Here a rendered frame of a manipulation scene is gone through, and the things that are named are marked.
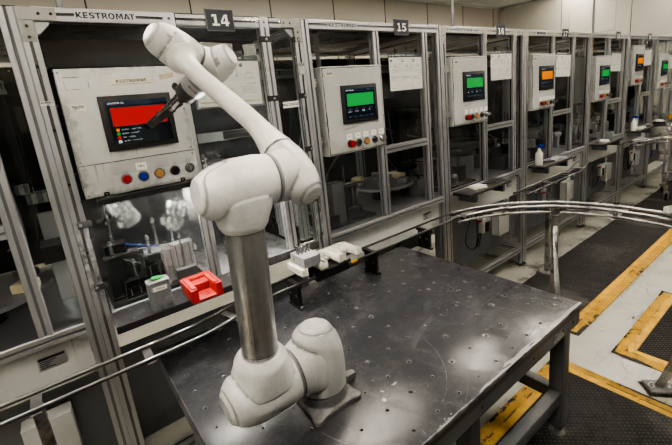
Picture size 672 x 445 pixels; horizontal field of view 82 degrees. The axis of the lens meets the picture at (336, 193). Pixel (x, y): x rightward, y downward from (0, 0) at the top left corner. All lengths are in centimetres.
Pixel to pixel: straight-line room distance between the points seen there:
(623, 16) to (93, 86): 889
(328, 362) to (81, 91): 125
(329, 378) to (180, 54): 106
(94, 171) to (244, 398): 98
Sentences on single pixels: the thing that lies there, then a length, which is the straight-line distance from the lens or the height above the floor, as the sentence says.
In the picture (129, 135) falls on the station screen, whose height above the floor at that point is 158.
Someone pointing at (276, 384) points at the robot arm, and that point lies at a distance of 118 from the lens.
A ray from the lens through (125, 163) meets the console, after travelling 168.
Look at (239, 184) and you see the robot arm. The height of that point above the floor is 147.
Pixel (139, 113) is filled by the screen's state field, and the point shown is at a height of 166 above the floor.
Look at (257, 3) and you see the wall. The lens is 613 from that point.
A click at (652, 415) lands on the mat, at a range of 262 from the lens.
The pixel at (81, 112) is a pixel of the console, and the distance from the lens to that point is 166.
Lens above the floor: 162
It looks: 13 degrees down
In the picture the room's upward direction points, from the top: 6 degrees counter-clockwise
